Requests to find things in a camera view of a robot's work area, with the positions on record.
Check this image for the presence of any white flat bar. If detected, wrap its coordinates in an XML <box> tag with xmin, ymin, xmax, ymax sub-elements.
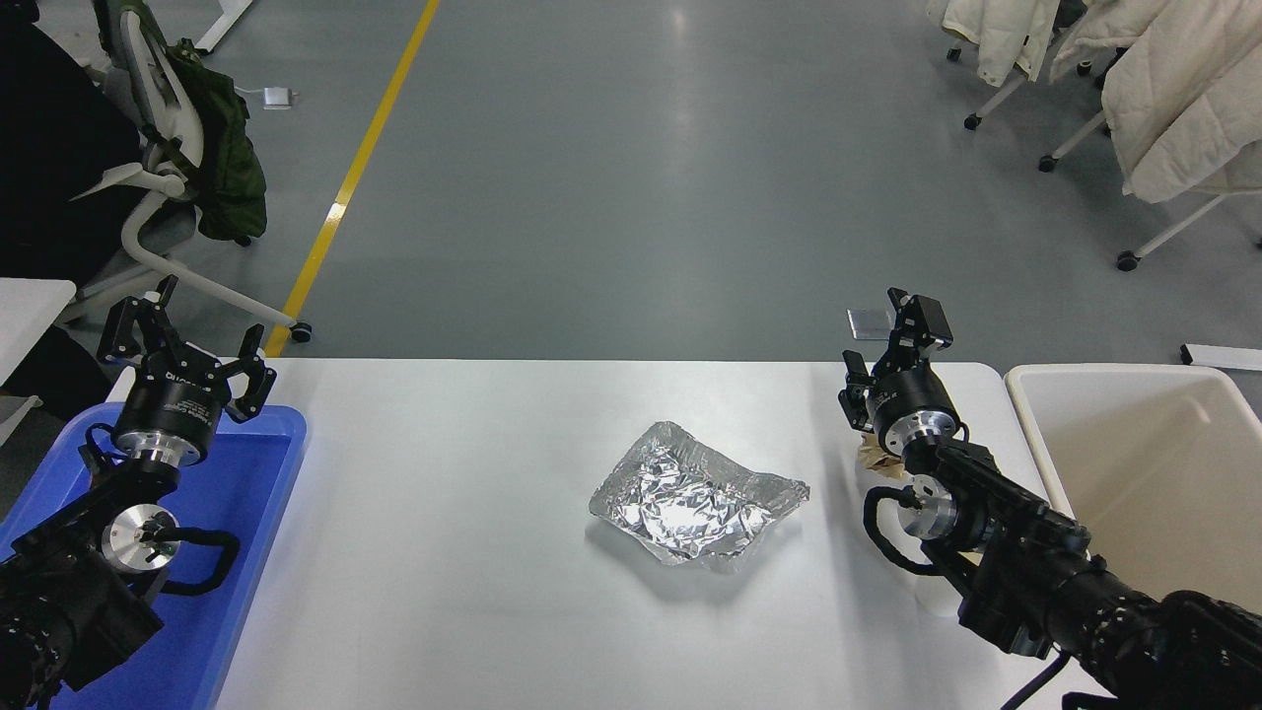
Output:
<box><xmin>1180</xmin><ymin>343</ymin><xmax>1262</xmax><ymax>373</ymax></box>

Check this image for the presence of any person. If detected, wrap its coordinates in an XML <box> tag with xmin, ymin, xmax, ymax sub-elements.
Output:
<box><xmin>0</xmin><ymin>0</ymin><xmax>147</xmax><ymax>423</ymax></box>

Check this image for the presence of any tan paper ball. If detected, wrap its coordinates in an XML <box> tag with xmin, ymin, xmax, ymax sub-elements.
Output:
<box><xmin>856</xmin><ymin>430</ymin><xmax>913</xmax><ymax>486</ymax></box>

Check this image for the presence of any small white side table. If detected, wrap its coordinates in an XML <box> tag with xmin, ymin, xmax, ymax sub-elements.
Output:
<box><xmin>0</xmin><ymin>278</ymin><xmax>78</xmax><ymax>447</ymax></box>

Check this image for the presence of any white desk leg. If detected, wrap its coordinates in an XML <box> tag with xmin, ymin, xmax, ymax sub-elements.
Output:
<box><xmin>194</xmin><ymin>0</ymin><xmax>255</xmax><ymax>55</ymax></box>

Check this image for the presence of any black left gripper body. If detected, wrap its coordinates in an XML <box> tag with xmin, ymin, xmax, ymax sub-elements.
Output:
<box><xmin>113</xmin><ymin>345</ymin><xmax>236</xmax><ymax>457</ymax></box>

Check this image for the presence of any grey white office chair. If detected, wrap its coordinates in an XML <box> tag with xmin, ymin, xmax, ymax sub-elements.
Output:
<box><xmin>59</xmin><ymin>0</ymin><xmax>314</xmax><ymax>344</ymax></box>

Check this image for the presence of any blue plastic tray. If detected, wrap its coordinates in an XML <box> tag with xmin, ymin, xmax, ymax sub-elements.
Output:
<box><xmin>0</xmin><ymin>402</ymin><xmax>309</xmax><ymax>710</ymax></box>

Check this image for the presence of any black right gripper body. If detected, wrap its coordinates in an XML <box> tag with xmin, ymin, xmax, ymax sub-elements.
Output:
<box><xmin>866</xmin><ymin>365</ymin><xmax>961</xmax><ymax>455</ymax></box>

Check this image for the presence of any silver foil tray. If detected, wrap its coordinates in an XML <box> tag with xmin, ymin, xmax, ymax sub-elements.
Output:
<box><xmin>589</xmin><ymin>421</ymin><xmax>811</xmax><ymax>575</ymax></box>

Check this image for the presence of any large pale plastic bin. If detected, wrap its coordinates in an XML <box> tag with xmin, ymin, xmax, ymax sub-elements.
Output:
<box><xmin>1004</xmin><ymin>363</ymin><xmax>1262</xmax><ymax>604</ymax></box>

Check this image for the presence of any dark green jacket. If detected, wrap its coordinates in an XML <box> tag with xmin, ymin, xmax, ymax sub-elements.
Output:
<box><xmin>94</xmin><ymin>0</ymin><xmax>268</xmax><ymax>248</ymax></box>

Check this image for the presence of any white rolling chair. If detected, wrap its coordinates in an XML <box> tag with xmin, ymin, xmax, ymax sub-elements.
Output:
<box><xmin>1038</xmin><ymin>59</ymin><xmax>1110</xmax><ymax>175</ymax></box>
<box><xmin>1117</xmin><ymin>190</ymin><xmax>1262</xmax><ymax>273</ymax></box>
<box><xmin>946</xmin><ymin>44</ymin><xmax>1031</xmax><ymax>132</ymax></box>

